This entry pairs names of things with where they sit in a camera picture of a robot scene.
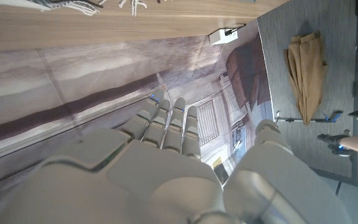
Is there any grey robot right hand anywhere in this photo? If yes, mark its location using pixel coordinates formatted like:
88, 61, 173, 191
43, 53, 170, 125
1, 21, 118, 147
0, 88, 354, 224

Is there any beige plaid fringed scarf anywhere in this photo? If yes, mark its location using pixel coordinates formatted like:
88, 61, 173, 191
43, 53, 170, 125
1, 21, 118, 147
26, 0, 149, 17

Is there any printed sofa room backdrop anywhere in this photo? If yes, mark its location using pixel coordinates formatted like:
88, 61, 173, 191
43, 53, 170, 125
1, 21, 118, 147
0, 18, 275, 194

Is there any metal rod with blue clips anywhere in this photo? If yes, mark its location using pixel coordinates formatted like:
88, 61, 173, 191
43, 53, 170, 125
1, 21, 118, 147
275, 110, 344, 124

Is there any white power strip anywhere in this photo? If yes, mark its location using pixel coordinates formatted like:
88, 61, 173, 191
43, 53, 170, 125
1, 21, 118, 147
208, 27, 239, 46

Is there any black hand-held controller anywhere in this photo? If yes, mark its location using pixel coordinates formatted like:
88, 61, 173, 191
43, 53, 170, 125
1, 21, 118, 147
317, 132, 352, 157

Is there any tan folded cloth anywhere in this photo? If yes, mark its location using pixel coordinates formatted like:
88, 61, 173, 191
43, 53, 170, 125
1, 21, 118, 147
283, 30, 328, 126

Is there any black power strip cord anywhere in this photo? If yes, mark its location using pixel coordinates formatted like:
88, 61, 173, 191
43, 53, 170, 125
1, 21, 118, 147
225, 23, 247, 35

